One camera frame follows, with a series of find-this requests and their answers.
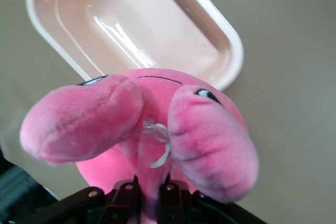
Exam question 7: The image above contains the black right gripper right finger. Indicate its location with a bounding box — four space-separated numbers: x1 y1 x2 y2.
159 178 266 224

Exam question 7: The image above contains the pink plush toy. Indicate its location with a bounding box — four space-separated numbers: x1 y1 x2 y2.
19 68 260 224

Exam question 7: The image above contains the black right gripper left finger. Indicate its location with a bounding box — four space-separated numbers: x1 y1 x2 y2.
7 176 140 224

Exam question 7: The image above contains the pink translucent plastic box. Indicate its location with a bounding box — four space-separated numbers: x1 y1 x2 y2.
25 0 244 91

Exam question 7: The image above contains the brown table mat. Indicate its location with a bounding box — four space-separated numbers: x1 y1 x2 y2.
0 0 336 224

